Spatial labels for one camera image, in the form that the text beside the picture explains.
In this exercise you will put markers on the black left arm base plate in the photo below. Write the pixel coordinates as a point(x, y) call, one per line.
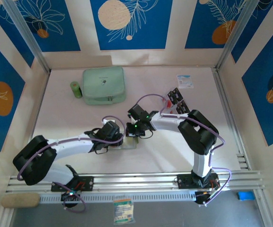
point(87, 182)

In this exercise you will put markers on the blue plastic object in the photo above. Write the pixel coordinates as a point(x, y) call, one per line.
point(245, 196)

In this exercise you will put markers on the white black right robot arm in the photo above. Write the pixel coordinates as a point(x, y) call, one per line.
point(167, 123)

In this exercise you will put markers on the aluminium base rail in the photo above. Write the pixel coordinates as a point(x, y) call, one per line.
point(131, 180)

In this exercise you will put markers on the mint green zip pouch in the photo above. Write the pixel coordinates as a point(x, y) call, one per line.
point(103, 82)

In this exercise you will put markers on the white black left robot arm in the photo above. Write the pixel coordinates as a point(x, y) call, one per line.
point(72, 147)

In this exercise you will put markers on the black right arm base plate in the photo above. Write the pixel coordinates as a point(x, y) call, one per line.
point(183, 180)

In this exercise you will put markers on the aluminium frame post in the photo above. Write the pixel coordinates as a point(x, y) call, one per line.
point(25, 30)
point(237, 30)

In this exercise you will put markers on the beige foam block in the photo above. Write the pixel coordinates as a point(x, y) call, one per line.
point(20, 200)

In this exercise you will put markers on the green white sachet packet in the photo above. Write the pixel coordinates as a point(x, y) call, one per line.
point(123, 211)

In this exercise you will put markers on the green card holder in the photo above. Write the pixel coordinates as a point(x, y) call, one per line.
point(130, 144)

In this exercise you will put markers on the white blue surgical mask packet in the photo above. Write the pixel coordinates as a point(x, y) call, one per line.
point(185, 81)

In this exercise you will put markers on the green cylindrical can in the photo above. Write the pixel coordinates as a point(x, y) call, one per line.
point(76, 89)

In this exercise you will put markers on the aluminium table side rail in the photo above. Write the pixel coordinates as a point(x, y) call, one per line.
point(230, 118)

